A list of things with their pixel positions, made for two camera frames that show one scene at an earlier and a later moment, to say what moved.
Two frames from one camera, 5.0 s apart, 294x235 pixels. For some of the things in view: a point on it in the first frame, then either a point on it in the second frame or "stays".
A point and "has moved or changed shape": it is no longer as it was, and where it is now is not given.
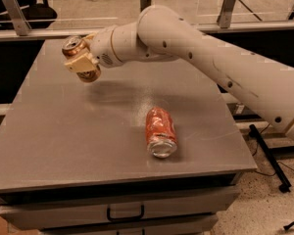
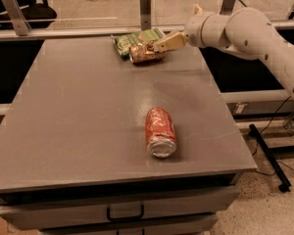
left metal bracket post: (15, 12) stays
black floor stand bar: (254, 132) stays
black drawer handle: (125, 218) stays
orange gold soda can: (75, 47) has moved or changed shape
